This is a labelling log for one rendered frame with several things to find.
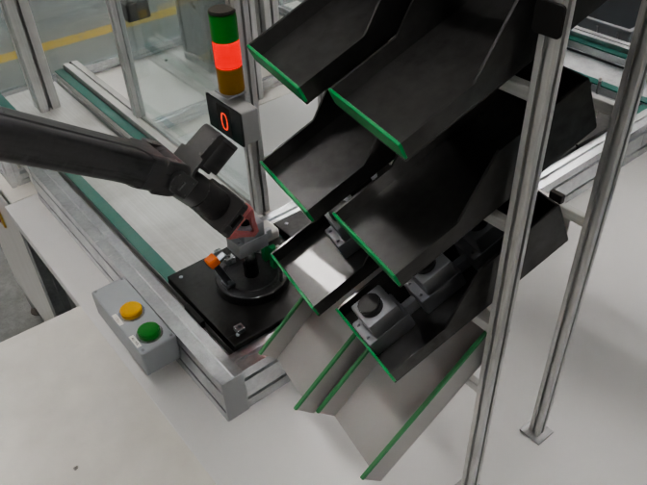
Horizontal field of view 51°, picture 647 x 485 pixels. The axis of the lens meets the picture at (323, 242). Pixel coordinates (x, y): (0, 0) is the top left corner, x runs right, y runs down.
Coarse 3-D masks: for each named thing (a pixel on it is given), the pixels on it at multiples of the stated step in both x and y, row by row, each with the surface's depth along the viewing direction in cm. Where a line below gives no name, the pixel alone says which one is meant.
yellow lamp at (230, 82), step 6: (240, 66) 126; (222, 72) 125; (228, 72) 124; (234, 72) 125; (240, 72) 126; (222, 78) 125; (228, 78) 125; (234, 78) 125; (240, 78) 126; (222, 84) 126; (228, 84) 126; (234, 84) 126; (240, 84) 127; (222, 90) 127; (228, 90) 127; (234, 90) 127; (240, 90) 128
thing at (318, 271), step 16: (352, 192) 101; (320, 224) 101; (288, 240) 100; (304, 240) 101; (320, 240) 100; (272, 256) 99; (288, 256) 101; (304, 256) 99; (320, 256) 98; (336, 256) 97; (352, 256) 96; (368, 256) 91; (288, 272) 99; (304, 272) 98; (320, 272) 96; (336, 272) 95; (352, 272) 91; (368, 272) 92; (304, 288) 96; (320, 288) 95; (336, 288) 91; (352, 288) 93; (320, 304) 91
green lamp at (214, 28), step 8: (208, 16) 120; (216, 16) 118; (224, 16) 118; (232, 16) 119; (216, 24) 119; (224, 24) 119; (232, 24) 120; (216, 32) 120; (224, 32) 120; (232, 32) 120; (216, 40) 121; (224, 40) 121; (232, 40) 121
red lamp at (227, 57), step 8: (216, 48) 122; (224, 48) 122; (232, 48) 122; (240, 48) 124; (216, 56) 123; (224, 56) 122; (232, 56) 123; (240, 56) 124; (216, 64) 125; (224, 64) 124; (232, 64) 124; (240, 64) 125
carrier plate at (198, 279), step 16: (272, 240) 140; (176, 272) 133; (192, 272) 133; (208, 272) 133; (176, 288) 130; (192, 288) 130; (208, 288) 129; (288, 288) 129; (192, 304) 127; (208, 304) 126; (224, 304) 126; (272, 304) 125; (288, 304) 125; (208, 320) 123; (224, 320) 123; (240, 320) 122; (256, 320) 122; (272, 320) 122; (224, 336) 120; (240, 336) 120; (256, 336) 120
